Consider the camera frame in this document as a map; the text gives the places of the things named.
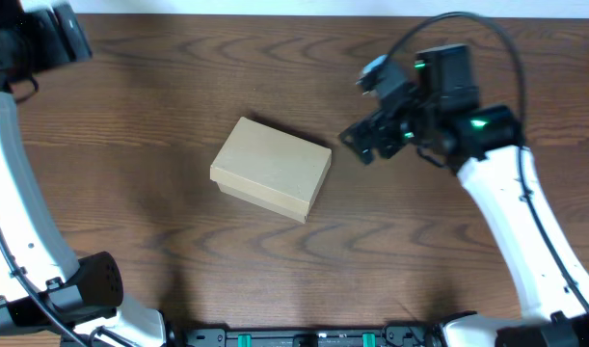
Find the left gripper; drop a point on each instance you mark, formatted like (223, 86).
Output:
(58, 39)

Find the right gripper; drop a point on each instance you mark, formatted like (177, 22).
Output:
(373, 125)

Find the cardboard box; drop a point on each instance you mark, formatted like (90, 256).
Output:
(271, 169)

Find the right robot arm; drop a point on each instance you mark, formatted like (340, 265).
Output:
(484, 148)

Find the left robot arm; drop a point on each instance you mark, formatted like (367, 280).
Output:
(44, 285)

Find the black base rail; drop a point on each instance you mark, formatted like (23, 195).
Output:
(400, 334)

